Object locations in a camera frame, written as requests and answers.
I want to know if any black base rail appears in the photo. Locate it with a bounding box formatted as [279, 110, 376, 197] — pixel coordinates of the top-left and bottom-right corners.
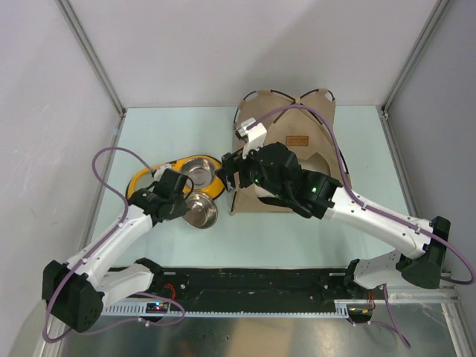
[148, 268, 363, 315]

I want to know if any small circuit board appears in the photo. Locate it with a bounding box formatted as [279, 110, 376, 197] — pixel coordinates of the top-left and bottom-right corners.
[146, 302, 170, 314]

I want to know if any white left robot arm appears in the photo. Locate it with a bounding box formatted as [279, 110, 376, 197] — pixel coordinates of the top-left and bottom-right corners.
[42, 167, 190, 332]

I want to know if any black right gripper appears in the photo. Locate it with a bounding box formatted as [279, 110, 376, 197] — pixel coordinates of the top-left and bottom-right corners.
[215, 138, 288, 201]

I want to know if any beige fabric pet tent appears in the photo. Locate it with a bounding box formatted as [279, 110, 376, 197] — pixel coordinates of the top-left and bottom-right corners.
[231, 89, 350, 215]

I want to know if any steel pet bowl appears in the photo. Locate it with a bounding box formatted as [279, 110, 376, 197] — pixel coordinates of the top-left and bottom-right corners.
[183, 192, 218, 229]
[180, 157, 216, 189]

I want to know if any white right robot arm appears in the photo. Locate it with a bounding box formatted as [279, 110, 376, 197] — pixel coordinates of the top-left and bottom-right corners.
[217, 143, 450, 298]

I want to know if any right aluminium frame post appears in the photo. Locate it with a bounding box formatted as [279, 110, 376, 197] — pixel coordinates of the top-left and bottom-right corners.
[381, 0, 454, 113]

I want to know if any cream fluffy cushion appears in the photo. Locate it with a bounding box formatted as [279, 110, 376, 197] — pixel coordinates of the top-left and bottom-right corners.
[254, 184, 276, 199]

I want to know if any left aluminium frame post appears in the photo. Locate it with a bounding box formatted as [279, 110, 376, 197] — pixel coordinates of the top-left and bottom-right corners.
[55, 0, 126, 118]

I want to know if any black tent pole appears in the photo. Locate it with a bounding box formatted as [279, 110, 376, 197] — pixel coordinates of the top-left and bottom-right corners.
[234, 89, 336, 126]
[232, 89, 335, 202]

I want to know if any aluminium frame post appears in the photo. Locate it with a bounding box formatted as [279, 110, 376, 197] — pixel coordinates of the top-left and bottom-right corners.
[55, 0, 126, 118]
[381, 0, 454, 113]

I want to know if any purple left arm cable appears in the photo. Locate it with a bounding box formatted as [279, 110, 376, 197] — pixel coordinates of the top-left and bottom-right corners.
[42, 147, 185, 344]

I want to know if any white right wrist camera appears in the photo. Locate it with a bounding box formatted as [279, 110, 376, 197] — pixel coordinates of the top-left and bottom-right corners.
[235, 118, 267, 159]

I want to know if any black tent pole back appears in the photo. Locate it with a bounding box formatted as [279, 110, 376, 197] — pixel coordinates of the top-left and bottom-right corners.
[232, 89, 335, 202]

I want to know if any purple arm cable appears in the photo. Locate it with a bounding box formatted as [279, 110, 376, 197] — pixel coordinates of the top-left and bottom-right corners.
[42, 147, 185, 344]
[256, 106, 476, 349]

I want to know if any black tent pole front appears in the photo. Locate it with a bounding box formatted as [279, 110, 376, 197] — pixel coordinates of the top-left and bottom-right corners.
[234, 89, 336, 126]

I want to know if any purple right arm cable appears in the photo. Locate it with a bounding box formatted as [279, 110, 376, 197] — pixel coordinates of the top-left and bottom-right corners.
[256, 106, 476, 349]

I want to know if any yellow double bowl holder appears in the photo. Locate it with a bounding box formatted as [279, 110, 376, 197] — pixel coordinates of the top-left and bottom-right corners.
[126, 155, 225, 199]

